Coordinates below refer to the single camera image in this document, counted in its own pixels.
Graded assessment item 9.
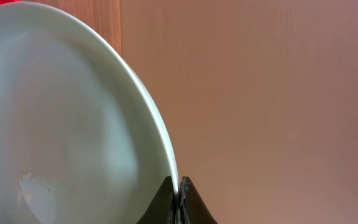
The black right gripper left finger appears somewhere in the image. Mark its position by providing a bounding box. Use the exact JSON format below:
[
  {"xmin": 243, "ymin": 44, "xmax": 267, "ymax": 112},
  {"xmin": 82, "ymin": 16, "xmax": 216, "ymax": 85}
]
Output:
[{"xmin": 136, "ymin": 176, "xmax": 175, "ymax": 224}]

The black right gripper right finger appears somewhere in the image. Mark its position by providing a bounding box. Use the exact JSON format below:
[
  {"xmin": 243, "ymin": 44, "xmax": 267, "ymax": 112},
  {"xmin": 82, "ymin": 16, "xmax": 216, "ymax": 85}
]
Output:
[{"xmin": 180, "ymin": 176, "xmax": 218, "ymax": 224}]

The teal plate top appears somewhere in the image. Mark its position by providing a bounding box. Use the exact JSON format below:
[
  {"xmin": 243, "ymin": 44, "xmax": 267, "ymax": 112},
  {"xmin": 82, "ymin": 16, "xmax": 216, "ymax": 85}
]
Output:
[{"xmin": 0, "ymin": 2, "xmax": 178, "ymax": 223}]

